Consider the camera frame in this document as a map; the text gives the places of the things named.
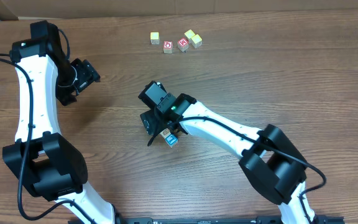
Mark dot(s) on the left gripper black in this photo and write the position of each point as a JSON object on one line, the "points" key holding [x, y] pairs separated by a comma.
{"points": [[86, 74]]}

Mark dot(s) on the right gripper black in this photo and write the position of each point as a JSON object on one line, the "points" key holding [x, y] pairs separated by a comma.
{"points": [[148, 121]]}

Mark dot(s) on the white block yellow sides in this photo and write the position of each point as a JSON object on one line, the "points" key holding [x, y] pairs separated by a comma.
{"points": [[165, 133]]}

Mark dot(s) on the white block blue letter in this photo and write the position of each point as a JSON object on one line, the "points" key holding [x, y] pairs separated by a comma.
{"points": [[171, 140]]}

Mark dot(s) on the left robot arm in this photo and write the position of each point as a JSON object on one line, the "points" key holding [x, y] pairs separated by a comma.
{"points": [[44, 162]]}

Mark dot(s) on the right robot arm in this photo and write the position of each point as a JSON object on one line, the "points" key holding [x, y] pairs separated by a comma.
{"points": [[272, 164]]}

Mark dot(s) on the red block letter O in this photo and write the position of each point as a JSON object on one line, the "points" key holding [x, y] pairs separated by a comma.
{"points": [[168, 47]]}

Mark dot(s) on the red block letter E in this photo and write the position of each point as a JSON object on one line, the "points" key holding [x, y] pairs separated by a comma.
{"points": [[183, 44]]}

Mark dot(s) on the yellow block far left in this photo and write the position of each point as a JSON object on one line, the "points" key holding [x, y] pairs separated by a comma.
{"points": [[154, 38]]}

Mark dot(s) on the yellow block right of E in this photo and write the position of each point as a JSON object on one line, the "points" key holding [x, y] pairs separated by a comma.
{"points": [[196, 41]]}

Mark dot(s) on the yellow block back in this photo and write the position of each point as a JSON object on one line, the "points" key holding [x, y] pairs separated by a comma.
{"points": [[189, 34]]}

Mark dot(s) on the cardboard box wall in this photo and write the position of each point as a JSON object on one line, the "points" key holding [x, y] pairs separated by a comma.
{"points": [[68, 9]]}

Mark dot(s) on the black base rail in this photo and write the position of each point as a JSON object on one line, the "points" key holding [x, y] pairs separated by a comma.
{"points": [[204, 221]]}

